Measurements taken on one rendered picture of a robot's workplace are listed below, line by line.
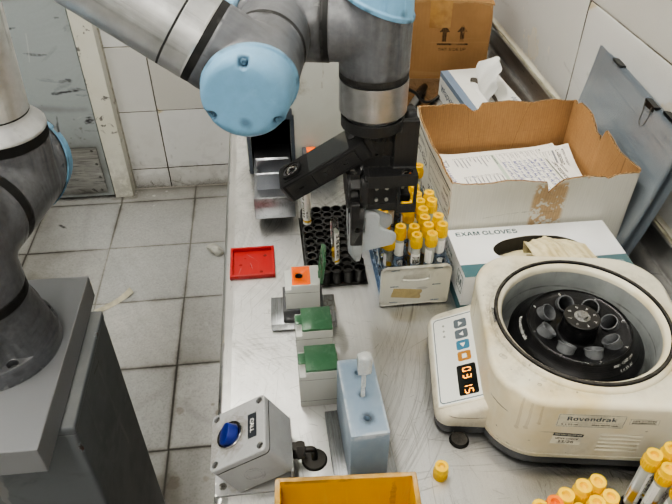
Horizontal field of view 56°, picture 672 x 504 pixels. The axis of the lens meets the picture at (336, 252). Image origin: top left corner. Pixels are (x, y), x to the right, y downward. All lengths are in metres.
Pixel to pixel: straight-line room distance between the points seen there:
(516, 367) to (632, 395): 0.12
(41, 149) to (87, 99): 1.76
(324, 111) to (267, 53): 0.63
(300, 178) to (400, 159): 0.12
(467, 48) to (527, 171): 0.50
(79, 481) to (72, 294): 0.25
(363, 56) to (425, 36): 0.88
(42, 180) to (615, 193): 0.79
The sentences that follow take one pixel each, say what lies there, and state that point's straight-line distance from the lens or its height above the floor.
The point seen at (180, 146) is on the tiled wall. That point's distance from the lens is 2.71.
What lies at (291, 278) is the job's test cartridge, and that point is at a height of 0.95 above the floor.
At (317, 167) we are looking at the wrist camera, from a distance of 0.73.
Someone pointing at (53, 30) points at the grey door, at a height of 0.70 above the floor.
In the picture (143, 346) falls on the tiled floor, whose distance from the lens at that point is 2.13.
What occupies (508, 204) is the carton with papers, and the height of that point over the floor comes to 0.98.
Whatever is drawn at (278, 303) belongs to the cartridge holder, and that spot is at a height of 0.89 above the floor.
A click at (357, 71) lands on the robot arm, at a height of 1.25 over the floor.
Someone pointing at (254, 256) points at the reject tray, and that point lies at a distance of 1.01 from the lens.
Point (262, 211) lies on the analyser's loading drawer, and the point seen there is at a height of 0.91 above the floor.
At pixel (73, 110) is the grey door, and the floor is 0.40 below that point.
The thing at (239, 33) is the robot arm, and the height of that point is 1.33.
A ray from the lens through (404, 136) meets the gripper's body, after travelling 0.72.
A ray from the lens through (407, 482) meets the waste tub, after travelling 0.65.
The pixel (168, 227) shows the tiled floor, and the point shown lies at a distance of 2.58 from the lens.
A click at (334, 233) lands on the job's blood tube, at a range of 0.91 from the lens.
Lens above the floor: 1.52
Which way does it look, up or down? 40 degrees down
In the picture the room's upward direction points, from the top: straight up
